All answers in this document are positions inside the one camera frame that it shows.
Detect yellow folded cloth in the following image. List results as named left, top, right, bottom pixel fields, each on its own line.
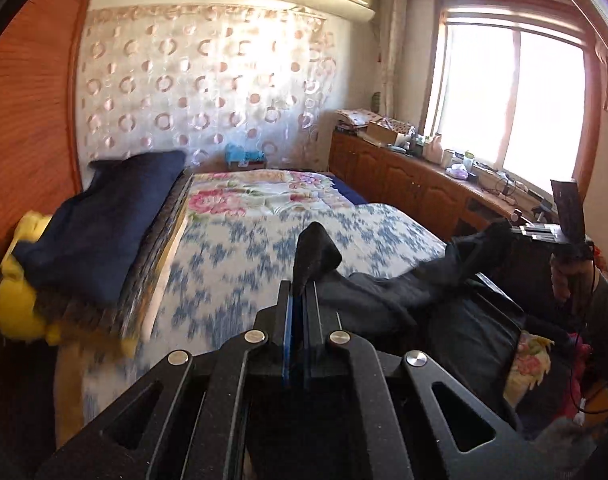
left=0, top=211, right=138, bottom=359

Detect circle-patterned sheer curtain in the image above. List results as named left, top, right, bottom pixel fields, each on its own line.
left=76, top=4, right=337, bottom=168

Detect folded navy blue cloth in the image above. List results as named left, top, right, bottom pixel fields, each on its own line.
left=13, top=151, right=185, bottom=304

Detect pink bottle on cabinet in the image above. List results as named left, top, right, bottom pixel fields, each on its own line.
left=424, top=133, right=444, bottom=166

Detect navy circle-patterned folded cloth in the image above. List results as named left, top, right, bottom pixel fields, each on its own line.
left=98, top=170, right=193, bottom=339

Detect cardboard box on cabinet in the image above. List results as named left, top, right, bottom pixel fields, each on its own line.
left=366, top=117, right=415, bottom=145

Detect window with wooden frame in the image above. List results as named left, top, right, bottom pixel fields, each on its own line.
left=423, top=0, right=600, bottom=197

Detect pink floral blanket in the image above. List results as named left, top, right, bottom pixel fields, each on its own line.
left=187, top=169, right=366, bottom=218

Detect white folded cloth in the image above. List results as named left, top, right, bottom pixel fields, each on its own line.
left=140, top=216, right=188, bottom=342

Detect person's right forearm sleeve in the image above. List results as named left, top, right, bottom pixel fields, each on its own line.
left=578, top=268, right=608, bottom=411

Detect blue floral bed sheet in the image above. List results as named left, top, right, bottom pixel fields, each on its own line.
left=54, top=204, right=445, bottom=445

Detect person's right hand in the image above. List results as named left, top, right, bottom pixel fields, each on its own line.
left=550, top=256, right=598, bottom=301

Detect blue toy on nightstand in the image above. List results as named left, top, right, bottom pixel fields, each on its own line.
left=225, top=143, right=267, bottom=171

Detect beige side curtain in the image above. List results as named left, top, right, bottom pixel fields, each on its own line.
left=379, top=0, right=407, bottom=117

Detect black garment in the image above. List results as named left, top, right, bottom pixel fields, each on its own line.
left=293, top=221, right=525, bottom=420

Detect wooden low cabinet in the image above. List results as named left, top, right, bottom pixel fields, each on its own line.
left=329, top=131, right=534, bottom=240

